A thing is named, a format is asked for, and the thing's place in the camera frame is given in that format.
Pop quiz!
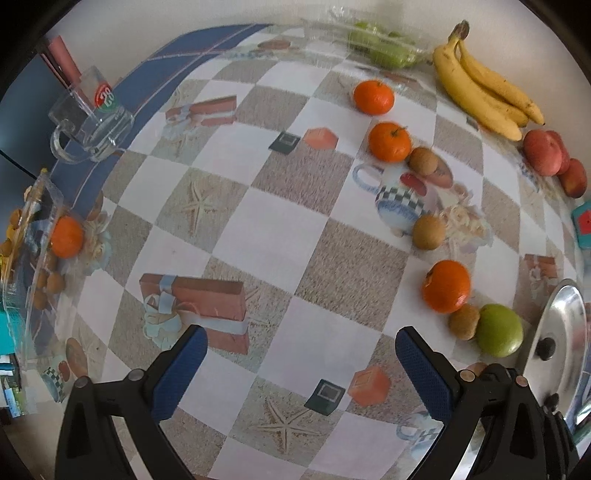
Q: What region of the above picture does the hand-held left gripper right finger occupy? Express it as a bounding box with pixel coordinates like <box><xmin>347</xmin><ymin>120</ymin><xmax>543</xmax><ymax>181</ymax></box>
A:
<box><xmin>396</xmin><ymin>326</ymin><xmax>580</xmax><ymax>480</ymax></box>

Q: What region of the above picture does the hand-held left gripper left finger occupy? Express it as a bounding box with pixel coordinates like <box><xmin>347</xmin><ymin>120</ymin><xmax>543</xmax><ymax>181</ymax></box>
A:
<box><xmin>55</xmin><ymin>324</ymin><xmax>208</xmax><ymax>480</ymax></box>

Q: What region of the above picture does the brown kiwi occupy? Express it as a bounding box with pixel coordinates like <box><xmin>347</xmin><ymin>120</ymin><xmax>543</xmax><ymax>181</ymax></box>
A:
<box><xmin>449</xmin><ymin>304</ymin><xmax>482</xmax><ymax>341</ymax></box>
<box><xmin>412</xmin><ymin>215</ymin><xmax>448</xmax><ymax>250</ymax></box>
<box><xmin>409</xmin><ymin>147</ymin><xmax>439</xmax><ymax>176</ymax></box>

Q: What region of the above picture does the green apple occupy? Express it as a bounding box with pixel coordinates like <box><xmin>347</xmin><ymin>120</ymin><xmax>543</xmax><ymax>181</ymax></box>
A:
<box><xmin>475</xmin><ymin>304</ymin><xmax>525</xmax><ymax>358</ymax></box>

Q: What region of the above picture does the steel basin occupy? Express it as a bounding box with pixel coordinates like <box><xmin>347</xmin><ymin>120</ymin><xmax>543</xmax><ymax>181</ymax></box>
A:
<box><xmin>462</xmin><ymin>278</ymin><xmax>591</xmax><ymax>480</ymax></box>

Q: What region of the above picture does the orange mandarin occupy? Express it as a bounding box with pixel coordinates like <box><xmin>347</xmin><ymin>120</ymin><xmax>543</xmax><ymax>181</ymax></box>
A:
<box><xmin>421</xmin><ymin>260</ymin><xmax>472</xmax><ymax>315</ymax></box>
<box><xmin>353</xmin><ymin>80</ymin><xmax>395</xmax><ymax>116</ymax></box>
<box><xmin>49</xmin><ymin>216</ymin><xmax>85</xmax><ymax>259</ymax></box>
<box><xmin>368</xmin><ymin>122</ymin><xmax>412</xmax><ymax>162</ymax></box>

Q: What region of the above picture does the pile of small brown fruits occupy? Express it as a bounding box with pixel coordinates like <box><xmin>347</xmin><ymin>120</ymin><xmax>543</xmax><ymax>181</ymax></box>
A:
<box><xmin>0</xmin><ymin>208</ymin><xmax>65</xmax><ymax>312</ymax></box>

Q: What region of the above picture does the bunch of green fruits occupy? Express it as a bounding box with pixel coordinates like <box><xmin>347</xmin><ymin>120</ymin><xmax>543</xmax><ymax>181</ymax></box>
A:
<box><xmin>347</xmin><ymin>21</ymin><xmax>422</xmax><ymax>71</ymax></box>

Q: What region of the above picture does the checkered printed tablecloth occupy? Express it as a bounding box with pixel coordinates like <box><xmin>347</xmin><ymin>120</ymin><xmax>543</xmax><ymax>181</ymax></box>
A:
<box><xmin>28</xmin><ymin>23</ymin><xmax>591</xmax><ymax>480</ymax></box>

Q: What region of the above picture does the green printed carton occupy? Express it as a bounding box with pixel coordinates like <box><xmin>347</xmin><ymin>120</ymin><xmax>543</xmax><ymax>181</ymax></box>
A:
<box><xmin>0</xmin><ymin>355</ymin><xmax>26</xmax><ymax>418</ymax></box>

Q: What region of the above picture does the teal packet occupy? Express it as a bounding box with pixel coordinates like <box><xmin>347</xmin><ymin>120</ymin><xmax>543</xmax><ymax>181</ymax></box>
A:
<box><xmin>0</xmin><ymin>310</ymin><xmax>21</xmax><ymax>352</ymax></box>

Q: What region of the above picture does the teal plastic box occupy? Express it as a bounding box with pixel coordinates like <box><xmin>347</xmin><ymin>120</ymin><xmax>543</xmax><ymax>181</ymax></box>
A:
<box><xmin>571</xmin><ymin>199</ymin><xmax>591</xmax><ymax>250</ymax></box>

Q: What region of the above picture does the clear plastic tray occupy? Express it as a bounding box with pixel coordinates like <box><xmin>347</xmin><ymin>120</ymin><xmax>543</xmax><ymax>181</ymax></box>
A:
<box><xmin>0</xmin><ymin>168</ymin><xmax>68</xmax><ymax>370</ymax></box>

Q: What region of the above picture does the clear glass mug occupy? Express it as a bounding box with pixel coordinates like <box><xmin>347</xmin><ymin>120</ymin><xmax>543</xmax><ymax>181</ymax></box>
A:
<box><xmin>48</xmin><ymin>65</ymin><xmax>136</xmax><ymax>165</ymax></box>

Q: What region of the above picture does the yellow banana bunch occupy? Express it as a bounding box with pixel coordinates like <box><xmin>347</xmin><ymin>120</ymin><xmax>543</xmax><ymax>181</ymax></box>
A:
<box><xmin>431</xmin><ymin>21</ymin><xmax>546</xmax><ymax>141</ymax></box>

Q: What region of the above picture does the pink roll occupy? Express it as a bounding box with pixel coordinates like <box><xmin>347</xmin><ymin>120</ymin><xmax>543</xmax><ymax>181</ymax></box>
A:
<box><xmin>46</xmin><ymin>36</ymin><xmax>100</xmax><ymax>112</ymax></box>

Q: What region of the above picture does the clear plastic fruit wrapper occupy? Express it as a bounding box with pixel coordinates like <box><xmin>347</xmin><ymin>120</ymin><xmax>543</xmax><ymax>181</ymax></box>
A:
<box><xmin>302</xmin><ymin>18</ymin><xmax>432</xmax><ymax>71</ymax></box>

